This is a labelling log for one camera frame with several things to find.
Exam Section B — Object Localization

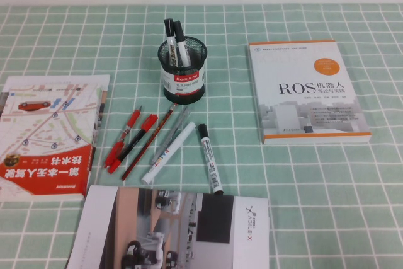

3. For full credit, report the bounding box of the whiteboard marker black cap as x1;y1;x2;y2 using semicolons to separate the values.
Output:
162;16;181;70
173;20;192;67

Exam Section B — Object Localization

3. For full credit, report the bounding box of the grey transparent pen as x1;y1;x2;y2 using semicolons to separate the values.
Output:
150;106;192;166

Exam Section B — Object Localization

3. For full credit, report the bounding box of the black mesh pen holder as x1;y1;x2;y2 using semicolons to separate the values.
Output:
157;38;207;105

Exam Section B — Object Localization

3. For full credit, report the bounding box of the red capped black pen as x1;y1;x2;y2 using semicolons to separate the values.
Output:
107;113;159;175

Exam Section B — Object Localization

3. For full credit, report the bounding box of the red gel pen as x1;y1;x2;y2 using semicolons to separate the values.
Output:
104;105;143;169

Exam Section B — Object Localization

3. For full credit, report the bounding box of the white marker black cap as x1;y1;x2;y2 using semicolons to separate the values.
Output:
197;123;225;196

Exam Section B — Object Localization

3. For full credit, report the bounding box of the white paint marker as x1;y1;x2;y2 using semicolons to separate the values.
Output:
140;121;196;185

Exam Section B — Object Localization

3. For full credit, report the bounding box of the red black striped pencil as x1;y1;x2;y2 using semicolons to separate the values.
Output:
121;102;176;181

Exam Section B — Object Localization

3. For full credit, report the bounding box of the green checked tablecloth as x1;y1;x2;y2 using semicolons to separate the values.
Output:
0;4;403;269

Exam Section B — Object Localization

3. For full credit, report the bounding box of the white orange ROS book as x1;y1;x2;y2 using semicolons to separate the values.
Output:
248;39;372;146

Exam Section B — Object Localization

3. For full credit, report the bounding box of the white grey brochure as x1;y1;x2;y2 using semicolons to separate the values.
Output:
65;185;271;269

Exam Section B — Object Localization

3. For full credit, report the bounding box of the red map cover book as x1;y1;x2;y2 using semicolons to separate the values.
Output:
0;74;111;202

